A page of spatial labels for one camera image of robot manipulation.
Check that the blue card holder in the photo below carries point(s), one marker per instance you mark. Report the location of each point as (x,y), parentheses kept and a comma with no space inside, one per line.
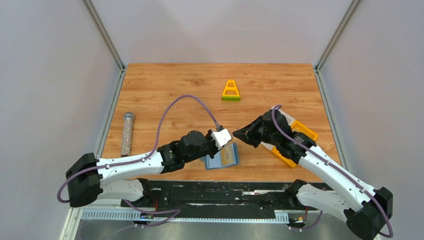
(215,162)

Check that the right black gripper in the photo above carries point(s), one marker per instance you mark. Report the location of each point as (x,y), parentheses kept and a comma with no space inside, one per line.
(257,129)

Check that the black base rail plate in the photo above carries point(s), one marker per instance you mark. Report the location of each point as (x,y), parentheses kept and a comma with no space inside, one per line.
(220,200)

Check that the gold credit card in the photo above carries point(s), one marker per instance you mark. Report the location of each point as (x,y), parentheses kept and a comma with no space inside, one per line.
(227,156)

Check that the white plastic bin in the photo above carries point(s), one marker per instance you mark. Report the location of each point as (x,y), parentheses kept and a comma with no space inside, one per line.
(290,121)

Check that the clear glitter tube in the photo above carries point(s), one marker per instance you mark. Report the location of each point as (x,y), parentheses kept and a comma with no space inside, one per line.
(128,120)

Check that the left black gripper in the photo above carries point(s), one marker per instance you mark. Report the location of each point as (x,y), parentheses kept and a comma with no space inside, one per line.
(211,145)

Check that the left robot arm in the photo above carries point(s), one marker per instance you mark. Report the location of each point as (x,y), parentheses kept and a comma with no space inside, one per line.
(90,178)

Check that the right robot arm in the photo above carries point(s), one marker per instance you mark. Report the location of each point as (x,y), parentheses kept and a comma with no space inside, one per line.
(365,209)

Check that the yellow green toy block stand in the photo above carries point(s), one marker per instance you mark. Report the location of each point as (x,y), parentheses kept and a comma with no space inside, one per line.
(230,92)

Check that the yellow plastic bin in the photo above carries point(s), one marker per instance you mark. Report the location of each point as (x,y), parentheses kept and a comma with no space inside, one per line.
(299,127)

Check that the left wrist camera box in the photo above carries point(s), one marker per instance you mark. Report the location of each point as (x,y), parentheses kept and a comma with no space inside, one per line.
(221,138)

